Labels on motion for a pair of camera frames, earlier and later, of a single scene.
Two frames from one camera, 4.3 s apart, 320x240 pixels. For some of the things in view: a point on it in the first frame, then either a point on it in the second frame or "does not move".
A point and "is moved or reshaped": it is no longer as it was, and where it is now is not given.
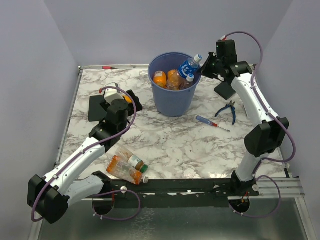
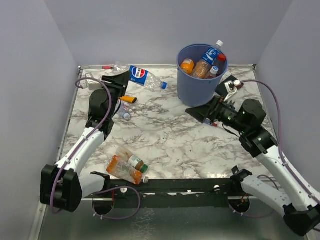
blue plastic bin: (172, 103) -> (192, 91)
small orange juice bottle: (173, 80) -> (201, 69)
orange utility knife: (128, 99) does not move
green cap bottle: (133, 160) does not move
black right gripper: (205, 70) -> (211, 110)
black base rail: (130, 189) does not move
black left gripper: (138, 106) -> (119, 82)
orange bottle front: (159, 79) -> (187, 66)
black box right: (225, 90) does not move
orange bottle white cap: (125, 171) does not move
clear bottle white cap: (189, 83) is moved or reshaped
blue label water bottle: (190, 66) is moved or reshaped
